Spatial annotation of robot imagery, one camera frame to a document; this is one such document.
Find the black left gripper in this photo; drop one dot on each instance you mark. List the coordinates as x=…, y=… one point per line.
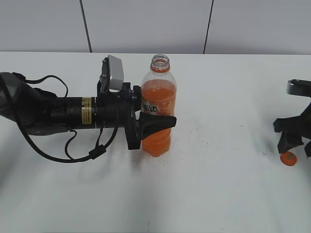
x=118, y=110

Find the orange bottle cap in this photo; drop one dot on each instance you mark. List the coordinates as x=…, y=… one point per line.
x=288, y=158

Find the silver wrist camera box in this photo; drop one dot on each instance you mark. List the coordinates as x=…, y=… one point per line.
x=112, y=74

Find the orange soda plastic bottle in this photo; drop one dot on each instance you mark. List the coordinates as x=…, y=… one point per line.
x=158, y=89

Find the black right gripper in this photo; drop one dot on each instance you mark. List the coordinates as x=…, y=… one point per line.
x=297, y=122

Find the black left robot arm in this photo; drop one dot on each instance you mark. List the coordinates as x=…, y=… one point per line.
x=43, y=113

